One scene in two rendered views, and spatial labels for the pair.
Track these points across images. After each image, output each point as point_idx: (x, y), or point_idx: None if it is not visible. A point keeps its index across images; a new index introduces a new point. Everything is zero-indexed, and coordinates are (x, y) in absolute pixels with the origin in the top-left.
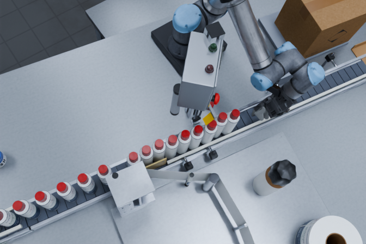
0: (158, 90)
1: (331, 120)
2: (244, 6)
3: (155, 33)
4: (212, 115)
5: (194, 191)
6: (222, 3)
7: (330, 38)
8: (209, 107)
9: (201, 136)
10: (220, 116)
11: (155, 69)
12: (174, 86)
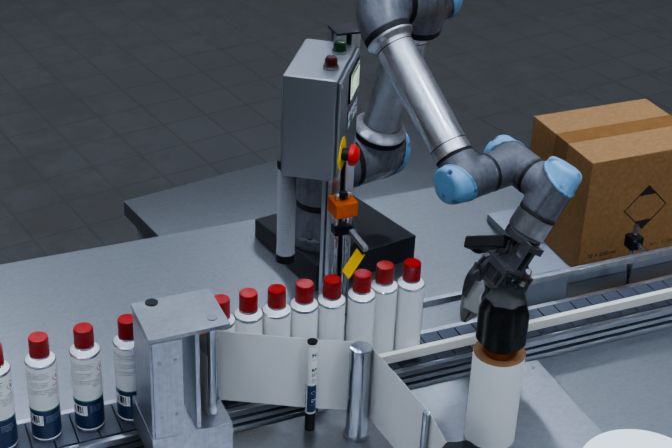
0: (262, 307)
1: (658, 363)
2: (406, 45)
3: (263, 221)
4: (360, 250)
5: (326, 439)
6: (369, 45)
7: (628, 207)
8: (353, 235)
9: (339, 303)
10: (380, 265)
11: (259, 279)
12: (279, 157)
